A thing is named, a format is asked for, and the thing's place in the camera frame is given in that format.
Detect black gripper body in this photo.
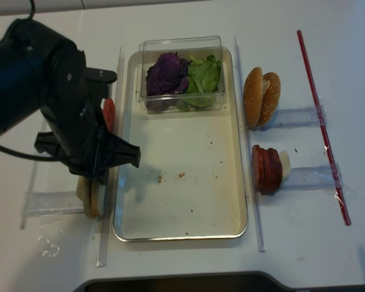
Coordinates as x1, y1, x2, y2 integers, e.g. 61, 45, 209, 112
41, 91, 109, 183

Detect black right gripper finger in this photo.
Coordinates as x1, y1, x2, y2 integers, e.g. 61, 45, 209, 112
105, 132, 141, 168

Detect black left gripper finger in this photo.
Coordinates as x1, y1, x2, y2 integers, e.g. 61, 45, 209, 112
34, 131, 60, 158

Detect white bread slice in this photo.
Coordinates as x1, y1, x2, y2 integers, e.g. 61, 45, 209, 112
91, 181, 106, 218
76, 176, 94, 220

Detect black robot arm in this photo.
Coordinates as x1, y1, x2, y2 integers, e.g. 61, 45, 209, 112
0, 18, 141, 181

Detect red tomato slice back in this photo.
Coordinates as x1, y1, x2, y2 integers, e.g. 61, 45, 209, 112
102, 99, 115, 132

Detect clear holder under bread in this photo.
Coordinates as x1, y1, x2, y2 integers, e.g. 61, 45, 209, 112
21, 192, 84, 217

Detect green lettuce leaves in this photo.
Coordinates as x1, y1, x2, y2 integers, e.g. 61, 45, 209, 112
183, 54, 221, 109

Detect stack of red meat patties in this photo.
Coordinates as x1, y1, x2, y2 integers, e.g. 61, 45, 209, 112
252, 145, 285, 195

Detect white cheese slice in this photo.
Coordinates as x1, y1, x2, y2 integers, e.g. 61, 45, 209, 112
279, 150, 291, 182

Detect clear holder under patties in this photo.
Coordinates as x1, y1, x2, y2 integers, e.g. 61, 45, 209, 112
280, 164, 343, 190

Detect cream metal baking tray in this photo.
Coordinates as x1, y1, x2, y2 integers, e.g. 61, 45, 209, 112
113, 49, 250, 242

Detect purple cabbage leaves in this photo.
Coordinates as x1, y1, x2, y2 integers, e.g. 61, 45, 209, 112
146, 53, 189, 96

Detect clear plastic salad container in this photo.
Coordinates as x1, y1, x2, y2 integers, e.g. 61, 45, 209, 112
136, 36, 225, 114

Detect plain top bun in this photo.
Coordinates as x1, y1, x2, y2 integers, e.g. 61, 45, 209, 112
243, 67, 263, 128

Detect sesame seed bun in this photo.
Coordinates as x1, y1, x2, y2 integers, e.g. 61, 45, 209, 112
257, 72, 281, 127

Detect black monitor edge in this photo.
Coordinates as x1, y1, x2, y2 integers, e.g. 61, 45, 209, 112
75, 274, 292, 291

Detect clear holder under buns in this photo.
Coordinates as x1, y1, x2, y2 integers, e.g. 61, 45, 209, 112
269, 106, 327, 128

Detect black cable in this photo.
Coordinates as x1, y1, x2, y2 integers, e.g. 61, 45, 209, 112
0, 139, 64, 162

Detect clear rail far left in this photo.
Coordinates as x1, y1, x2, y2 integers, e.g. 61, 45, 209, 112
19, 162, 38, 230

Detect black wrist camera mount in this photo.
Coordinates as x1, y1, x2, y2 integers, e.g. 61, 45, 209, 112
86, 68, 117, 100

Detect clear rail left of tray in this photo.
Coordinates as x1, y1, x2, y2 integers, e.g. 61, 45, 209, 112
96, 45, 125, 268

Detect clear rail of tray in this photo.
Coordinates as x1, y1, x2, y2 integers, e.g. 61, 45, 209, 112
96, 45, 125, 268
234, 35, 267, 253

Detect clear rail right of tray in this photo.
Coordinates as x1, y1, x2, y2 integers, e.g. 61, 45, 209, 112
234, 35, 267, 253

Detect red plastic rail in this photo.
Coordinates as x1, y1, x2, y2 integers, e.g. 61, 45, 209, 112
297, 29, 352, 226

